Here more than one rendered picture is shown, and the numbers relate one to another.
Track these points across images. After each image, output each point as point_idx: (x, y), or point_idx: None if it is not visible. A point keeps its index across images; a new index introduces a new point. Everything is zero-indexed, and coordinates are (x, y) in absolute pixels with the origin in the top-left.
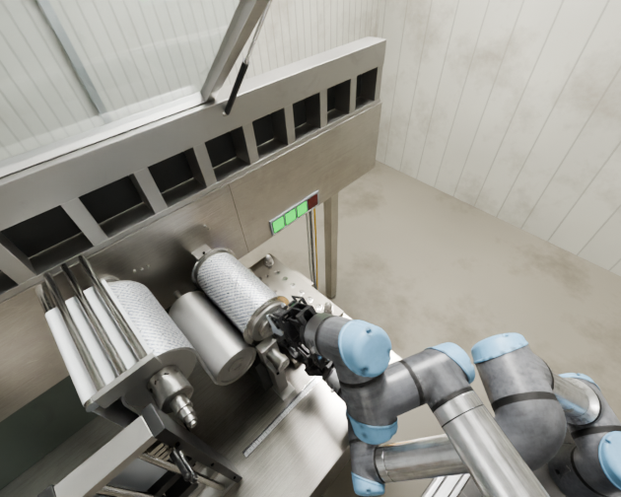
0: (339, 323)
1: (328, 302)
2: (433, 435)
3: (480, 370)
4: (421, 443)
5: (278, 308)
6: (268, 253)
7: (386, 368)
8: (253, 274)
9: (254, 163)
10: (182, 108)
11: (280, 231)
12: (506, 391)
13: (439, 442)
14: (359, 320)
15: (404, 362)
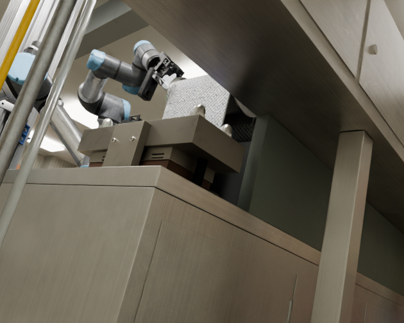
0: (154, 47)
1: (108, 118)
2: (70, 128)
3: (47, 79)
4: (79, 132)
5: (178, 68)
6: (201, 115)
7: (128, 64)
8: (204, 78)
9: None
10: None
11: (185, 54)
12: (50, 77)
13: (73, 123)
14: (146, 42)
15: (120, 60)
